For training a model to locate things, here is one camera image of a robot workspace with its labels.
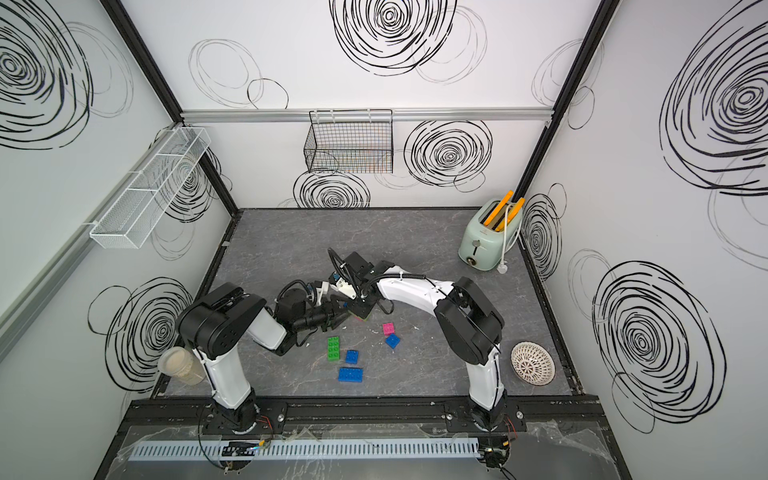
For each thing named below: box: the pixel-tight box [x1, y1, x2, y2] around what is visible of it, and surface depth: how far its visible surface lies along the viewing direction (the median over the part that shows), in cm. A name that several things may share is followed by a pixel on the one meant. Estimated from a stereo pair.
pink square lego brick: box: [382, 322, 395, 336], surface depth 88 cm
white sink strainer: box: [510, 340, 556, 387], surface depth 82 cm
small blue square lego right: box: [385, 333, 401, 349], surface depth 87 cm
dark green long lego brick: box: [327, 336, 341, 361], surface depth 86 cm
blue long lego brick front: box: [338, 367, 364, 383], surface depth 81 cm
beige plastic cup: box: [157, 346, 206, 386], surface depth 75 cm
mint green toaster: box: [458, 198, 523, 271], surface depth 96 cm
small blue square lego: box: [345, 350, 359, 365], surface depth 84 cm
